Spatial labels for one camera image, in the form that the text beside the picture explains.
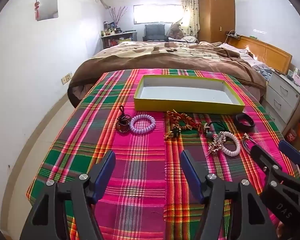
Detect dark bead bracelet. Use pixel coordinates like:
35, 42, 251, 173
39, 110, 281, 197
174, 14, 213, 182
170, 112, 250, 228
116, 106, 134, 133

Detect window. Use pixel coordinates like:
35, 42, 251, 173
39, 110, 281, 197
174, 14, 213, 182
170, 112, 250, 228
133, 4, 184, 25

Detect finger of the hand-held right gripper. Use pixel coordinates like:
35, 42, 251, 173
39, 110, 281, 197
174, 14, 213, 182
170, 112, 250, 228
278, 140, 300, 165
249, 145, 283, 173

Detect brown teddy bear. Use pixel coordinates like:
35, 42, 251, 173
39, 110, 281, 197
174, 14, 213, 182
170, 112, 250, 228
169, 23, 184, 40

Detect white bed sheet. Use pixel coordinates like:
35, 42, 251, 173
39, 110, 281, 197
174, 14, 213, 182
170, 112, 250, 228
220, 42, 257, 63

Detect wooden wardrobe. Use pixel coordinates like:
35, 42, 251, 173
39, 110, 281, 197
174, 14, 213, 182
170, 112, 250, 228
197, 0, 236, 43

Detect black gold charm bracelet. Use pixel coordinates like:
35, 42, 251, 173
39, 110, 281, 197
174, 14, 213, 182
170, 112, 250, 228
164, 127, 183, 140

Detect purple coil hair tie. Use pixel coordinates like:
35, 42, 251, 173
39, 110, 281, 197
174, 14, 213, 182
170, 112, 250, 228
129, 114, 157, 134

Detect grey armchair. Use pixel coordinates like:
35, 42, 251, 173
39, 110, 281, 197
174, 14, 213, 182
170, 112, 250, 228
142, 24, 169, 42

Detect rhinestone hair clip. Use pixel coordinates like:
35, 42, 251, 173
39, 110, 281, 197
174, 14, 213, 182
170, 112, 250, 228
206, 133, 227, 158

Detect pink green plaid cloth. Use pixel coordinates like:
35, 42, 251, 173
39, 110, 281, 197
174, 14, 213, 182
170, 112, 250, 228
26, 68, 300, 240

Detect cluttered shelf unit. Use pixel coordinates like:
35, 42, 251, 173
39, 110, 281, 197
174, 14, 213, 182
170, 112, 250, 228
101, 30, 137, 50

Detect wooden headboard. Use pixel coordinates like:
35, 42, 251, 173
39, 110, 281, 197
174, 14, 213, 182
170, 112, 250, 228
234, 35, 293, 74

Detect yellow shallow cardboard box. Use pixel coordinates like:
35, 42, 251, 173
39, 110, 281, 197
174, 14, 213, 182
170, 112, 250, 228
134, 74, 245, 114

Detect bed with brown blanket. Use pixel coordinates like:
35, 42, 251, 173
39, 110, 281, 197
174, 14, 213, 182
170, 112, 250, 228
67, 41, 267, 108

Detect patterned curtain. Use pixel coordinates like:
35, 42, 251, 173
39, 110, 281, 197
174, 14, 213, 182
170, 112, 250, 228
180, 0, 200, 37

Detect black wristband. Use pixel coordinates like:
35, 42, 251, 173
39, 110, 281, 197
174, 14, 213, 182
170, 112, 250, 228
232, 113, 255, 132

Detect red knot gold charm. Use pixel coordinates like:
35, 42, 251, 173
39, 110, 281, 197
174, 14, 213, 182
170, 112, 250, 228
165, 109, 208, 132

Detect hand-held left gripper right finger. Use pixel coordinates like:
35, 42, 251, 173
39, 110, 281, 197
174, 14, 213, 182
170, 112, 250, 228
180, 150, 278, 240

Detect light blue clothing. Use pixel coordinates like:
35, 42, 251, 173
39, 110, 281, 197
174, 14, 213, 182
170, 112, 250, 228
252, 64, 274, 80

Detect wall socket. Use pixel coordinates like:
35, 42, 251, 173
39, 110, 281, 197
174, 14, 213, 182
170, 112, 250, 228
61, 72, 73, 84

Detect grey cord bracelet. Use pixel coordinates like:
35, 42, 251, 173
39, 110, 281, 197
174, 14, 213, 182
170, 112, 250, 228
241, 133, 257, 153

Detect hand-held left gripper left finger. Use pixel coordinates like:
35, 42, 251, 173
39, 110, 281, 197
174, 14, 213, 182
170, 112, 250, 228
19, 150, 116, 240

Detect grey nightstand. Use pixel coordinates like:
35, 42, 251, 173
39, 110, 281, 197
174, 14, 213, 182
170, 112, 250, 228
265, 69, 300, 130

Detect square wall mirror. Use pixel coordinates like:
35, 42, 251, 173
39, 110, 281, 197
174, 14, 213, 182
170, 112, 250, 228
36, 0, 59, 22

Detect decorative flower branches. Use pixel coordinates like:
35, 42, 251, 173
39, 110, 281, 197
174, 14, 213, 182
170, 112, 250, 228
109, 6, 128, 28

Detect dark green hair tie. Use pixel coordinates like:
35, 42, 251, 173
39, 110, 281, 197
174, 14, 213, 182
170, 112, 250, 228
204, 120, 227, 139

